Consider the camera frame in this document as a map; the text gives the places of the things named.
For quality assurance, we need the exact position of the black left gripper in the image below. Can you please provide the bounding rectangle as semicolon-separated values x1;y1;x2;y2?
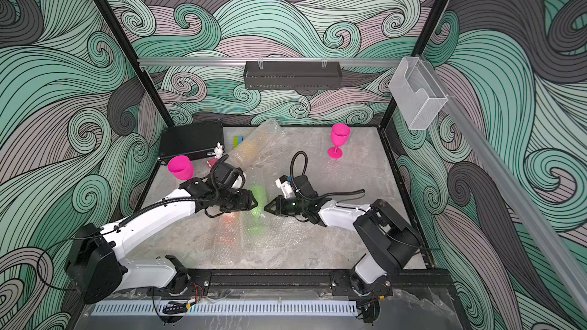
216;189;259;212

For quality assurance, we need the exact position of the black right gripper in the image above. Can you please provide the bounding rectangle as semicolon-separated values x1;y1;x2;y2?
264;196;309;217

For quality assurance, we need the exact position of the pink wine glass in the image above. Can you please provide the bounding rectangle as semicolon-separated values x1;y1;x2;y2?
327;124;351;160
168;155;194;181

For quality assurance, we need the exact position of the bubble green glass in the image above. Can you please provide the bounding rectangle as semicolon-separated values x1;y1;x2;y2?
240;167;281;251

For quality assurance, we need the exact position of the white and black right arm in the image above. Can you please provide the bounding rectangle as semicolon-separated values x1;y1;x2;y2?
264;196;422;295

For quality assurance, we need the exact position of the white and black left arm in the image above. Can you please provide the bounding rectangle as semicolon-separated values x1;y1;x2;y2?
65;178;258;305

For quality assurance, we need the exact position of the bubble wrapped orange glass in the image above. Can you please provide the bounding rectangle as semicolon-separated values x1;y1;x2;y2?
212;213;242;267

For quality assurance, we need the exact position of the bubble wrapped yellow glass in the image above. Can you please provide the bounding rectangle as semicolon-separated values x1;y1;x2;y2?
227;118;285;171

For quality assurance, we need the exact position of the white bunny phone stand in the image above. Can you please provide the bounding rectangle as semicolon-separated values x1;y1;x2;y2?
207;142;225;168

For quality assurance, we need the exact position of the black ribbed case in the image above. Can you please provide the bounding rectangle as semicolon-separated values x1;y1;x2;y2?
158;120;224;165

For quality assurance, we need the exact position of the green toy brick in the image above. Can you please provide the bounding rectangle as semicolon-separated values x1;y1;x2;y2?
233;136;244;148

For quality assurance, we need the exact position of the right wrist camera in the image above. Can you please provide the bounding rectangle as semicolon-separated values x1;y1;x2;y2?
275;175;318;199

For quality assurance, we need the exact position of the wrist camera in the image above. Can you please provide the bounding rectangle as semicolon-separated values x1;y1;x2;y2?
211;163;246;189
275;175;318;199

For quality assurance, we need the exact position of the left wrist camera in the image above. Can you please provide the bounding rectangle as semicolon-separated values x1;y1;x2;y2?
211;163;246;189

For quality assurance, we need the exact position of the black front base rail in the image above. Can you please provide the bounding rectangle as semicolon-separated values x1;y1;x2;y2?
86;267;452;299

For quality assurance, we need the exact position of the black wall tray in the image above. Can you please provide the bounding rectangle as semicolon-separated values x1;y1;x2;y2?
243;61;342;91

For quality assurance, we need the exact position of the aluminium back rail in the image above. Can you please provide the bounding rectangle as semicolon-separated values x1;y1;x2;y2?
137;57;404;69

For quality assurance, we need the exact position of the aluminium rail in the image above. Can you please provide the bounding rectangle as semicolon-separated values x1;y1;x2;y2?
420;57;586;314
137;57;404;69

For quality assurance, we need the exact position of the clear acrylic wall bin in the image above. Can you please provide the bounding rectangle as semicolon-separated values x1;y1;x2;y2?
389;57;448;131

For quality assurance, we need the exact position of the white slotted cable duct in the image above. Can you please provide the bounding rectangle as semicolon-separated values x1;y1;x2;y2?
91;300;359;317

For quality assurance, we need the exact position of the aluminium right rail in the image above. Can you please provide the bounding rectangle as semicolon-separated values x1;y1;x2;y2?
420;57;586;314

